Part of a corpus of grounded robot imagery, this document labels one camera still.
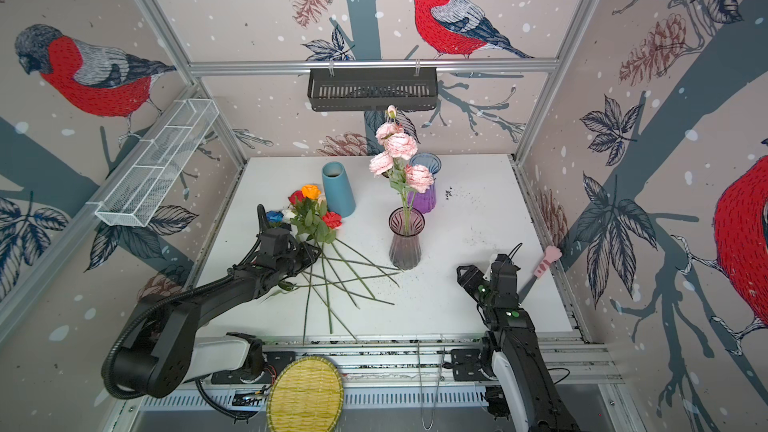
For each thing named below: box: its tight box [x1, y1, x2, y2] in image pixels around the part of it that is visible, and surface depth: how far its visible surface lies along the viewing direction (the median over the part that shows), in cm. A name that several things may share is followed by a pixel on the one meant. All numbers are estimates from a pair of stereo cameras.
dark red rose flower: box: [288, 190, 305, 205], surface depth 108 cm
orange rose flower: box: [300, 184, 321, 200], surface depth 109 cm
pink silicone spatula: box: [518, 245, 563, 304], surface depth 92 cm
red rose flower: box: [322, 211, 342, 229], surface depth 100 cm
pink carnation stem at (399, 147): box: [369, 105, 418, 234], surface depth 74 cm
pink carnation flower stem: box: [404, 164, 435, 234], surface depth 75 cm
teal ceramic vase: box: [321, 161, 356, 218], surface depth 97 cm
